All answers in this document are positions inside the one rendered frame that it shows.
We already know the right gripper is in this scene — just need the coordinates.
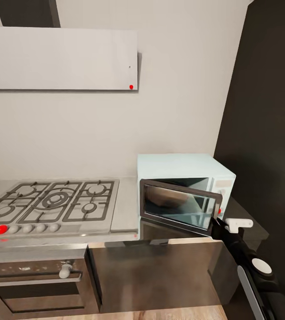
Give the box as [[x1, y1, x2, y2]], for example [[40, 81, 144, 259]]
[[211, 217, 245, 251]]

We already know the microwave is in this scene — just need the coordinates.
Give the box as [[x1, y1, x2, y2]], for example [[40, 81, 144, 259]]
[[137, 153, 236, 236]]

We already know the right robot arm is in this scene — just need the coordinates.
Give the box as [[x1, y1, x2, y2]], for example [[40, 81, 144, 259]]
[[211, 217, 285, 320]]

